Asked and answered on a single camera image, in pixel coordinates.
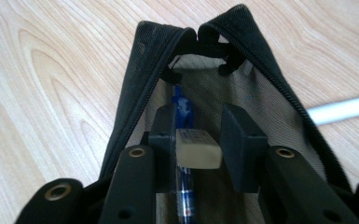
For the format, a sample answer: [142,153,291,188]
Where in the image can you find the white pen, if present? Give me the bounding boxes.
[306,94,359,126]

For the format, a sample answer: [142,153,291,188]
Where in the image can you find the blue pen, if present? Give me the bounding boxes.
[172,83,200,224]

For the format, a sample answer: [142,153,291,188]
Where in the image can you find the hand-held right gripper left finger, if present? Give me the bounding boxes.
[148,104,178,193]

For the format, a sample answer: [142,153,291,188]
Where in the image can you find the white eraser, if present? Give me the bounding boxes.
[174,128,224,170]

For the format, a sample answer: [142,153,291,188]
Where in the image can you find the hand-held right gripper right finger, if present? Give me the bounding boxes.
[219,104,269,192]

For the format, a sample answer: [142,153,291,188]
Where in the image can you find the black mesh pencil case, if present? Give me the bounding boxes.
[14,3,359,224]

